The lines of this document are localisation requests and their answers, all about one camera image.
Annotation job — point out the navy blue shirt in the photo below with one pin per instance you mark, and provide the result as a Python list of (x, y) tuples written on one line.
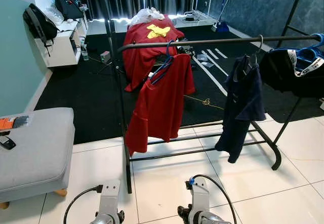
[(243, 97)]

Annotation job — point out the blue hanger bundle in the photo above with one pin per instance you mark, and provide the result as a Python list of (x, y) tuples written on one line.
[(310, 54)]

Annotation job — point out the black garment white band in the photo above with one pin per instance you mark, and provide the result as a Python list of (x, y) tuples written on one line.
[(283, 80)]

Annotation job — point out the black metal clothes rack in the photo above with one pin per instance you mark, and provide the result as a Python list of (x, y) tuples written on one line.
[(212, 42)]

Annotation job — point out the blue broom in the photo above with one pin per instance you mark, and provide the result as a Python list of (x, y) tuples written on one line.
[(220, 27)]

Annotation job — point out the red t-shirt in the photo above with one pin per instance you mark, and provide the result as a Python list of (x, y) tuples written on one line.
[(162, 105)]

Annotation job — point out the red cloth yellow logo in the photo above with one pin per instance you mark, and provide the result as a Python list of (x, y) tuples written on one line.
[(139, 47)]

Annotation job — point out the white plastic bag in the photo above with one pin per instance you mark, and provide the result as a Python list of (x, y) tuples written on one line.
[(147, 15)]

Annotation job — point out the small grey box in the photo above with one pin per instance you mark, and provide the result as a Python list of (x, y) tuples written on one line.
[(105, 56)]

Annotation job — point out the white cabinet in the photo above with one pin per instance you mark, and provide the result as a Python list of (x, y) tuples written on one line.
[(61, 49)]

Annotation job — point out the small black bag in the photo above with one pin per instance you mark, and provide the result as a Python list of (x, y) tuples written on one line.
[(68, 5)]

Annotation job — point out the grey upholstered ottoman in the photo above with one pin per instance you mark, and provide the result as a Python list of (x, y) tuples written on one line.
[(35, 153)]

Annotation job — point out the black backpack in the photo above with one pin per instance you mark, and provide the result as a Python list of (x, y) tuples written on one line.
[(40, 27)]

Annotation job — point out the orange black package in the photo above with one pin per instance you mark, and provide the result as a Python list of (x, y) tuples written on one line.
[(6, 123)]

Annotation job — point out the black key fob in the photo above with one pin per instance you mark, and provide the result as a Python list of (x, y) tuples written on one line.
[(7, 142)]

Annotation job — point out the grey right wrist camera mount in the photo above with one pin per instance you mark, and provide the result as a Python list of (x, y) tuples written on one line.
[(200, 193)]

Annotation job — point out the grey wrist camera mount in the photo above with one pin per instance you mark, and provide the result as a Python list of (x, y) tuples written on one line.
[(200, 193), (109, 196)]

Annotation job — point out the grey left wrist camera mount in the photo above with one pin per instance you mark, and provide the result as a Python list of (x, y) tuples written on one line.
[(109, 196)]

